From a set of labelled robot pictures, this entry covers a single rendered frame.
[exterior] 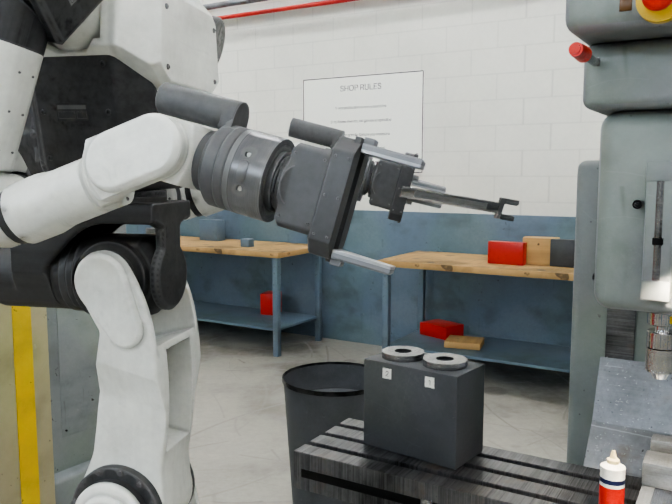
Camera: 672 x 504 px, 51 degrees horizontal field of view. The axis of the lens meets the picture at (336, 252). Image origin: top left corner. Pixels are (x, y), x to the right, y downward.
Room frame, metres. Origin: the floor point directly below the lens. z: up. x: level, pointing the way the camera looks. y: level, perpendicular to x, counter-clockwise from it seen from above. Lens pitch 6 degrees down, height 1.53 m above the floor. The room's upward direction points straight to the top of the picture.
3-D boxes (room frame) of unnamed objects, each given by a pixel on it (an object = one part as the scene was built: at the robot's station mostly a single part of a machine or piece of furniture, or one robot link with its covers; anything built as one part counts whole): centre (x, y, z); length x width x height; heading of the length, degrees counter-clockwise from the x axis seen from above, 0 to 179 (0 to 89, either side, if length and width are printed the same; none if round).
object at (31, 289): (1.07, 0.38, 1.41); 0.28 x 0.13 x 0.18; 78
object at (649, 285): (1.06, -0.49, 1.45); 0.04 x 0.04 x 0.21; 59
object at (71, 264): (1.06, 0.32, 1.38); 0.14 x 0.13 x 0.12; 168
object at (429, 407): (1.42, -0.18, 1.06); 0.22 x 0.12 x 0.20; 52
